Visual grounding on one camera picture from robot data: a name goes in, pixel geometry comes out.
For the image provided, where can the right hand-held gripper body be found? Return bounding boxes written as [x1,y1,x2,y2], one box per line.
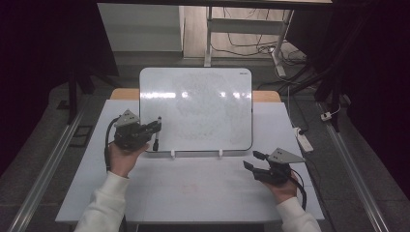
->
[252,147,307,187]

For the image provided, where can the wooden board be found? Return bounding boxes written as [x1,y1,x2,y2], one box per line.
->
[109,88,282,103]

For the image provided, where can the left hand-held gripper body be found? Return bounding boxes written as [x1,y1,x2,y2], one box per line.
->
[113,108,153,152]

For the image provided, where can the black rectangular floor frame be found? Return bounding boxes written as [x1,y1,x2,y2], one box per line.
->
[69,125,95,149]

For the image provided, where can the black metal stand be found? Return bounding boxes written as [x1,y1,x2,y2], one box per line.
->
[56,64,120,125]
[278,57,349,133]

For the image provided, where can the black floor cables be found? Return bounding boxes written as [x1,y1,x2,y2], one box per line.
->
[211,8,308,66]

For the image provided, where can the white power strip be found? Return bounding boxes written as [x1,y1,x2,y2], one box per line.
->
[292,127,314,153]

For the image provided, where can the white whiteboard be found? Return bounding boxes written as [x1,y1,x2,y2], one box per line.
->
[138,67,253,154]

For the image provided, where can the person's right hand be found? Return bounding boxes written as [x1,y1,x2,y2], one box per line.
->
[262,172,299,205]

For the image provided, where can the white desk frame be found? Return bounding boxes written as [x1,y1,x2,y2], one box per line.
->
[203,6,295,77]

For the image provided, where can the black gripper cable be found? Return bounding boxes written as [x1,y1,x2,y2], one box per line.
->
[103,117,122,172]
[289,168,308,211]

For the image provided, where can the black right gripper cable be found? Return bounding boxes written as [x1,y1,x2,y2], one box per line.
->
[289,168,308,211]

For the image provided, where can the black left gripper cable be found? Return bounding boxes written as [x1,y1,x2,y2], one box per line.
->
[103,117,122,172]

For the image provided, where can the person's left hand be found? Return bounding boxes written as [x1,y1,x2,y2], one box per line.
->
[107,141,151,179]

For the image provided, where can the aluminium rail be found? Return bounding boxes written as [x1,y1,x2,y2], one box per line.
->
[317,102,391,232]
[7,105,88,232]

